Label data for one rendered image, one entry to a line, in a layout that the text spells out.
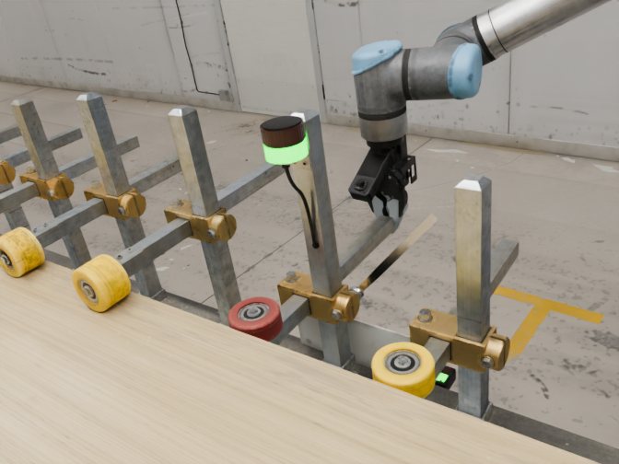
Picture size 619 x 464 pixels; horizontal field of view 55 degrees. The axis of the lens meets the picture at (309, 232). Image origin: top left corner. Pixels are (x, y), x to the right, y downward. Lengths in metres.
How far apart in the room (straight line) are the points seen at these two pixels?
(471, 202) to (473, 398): 0.33
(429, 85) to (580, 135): 2.60
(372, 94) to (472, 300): 0.43
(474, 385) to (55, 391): 0.59
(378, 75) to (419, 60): 0.07
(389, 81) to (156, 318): 0.55
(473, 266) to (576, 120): 2.83
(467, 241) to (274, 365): 0.30
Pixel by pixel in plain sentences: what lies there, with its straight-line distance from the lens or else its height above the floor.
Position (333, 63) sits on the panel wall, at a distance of 4.25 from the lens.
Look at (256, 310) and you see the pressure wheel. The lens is 0.90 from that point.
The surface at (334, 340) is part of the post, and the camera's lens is 1.02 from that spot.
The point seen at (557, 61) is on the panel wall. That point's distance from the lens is 3.53.
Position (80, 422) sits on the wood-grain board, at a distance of 0.84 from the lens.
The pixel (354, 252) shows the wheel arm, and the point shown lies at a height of 0.86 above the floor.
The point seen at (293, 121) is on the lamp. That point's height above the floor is 1.18.
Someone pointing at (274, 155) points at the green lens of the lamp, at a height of 1.14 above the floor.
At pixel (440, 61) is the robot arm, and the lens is 1.05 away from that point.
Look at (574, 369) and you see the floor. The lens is 2.15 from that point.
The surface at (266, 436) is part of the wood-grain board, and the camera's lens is 0.73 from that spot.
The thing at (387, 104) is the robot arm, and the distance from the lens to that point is 1.08.
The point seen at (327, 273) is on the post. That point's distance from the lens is 0.94.
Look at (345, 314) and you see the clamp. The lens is 0.96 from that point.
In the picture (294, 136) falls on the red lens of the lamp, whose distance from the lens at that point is 0.80.
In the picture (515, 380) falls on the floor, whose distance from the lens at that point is 2.09.
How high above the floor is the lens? 1.43
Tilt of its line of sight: 29 degrees down
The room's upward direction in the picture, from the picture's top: 9 degrees counter-clockwise
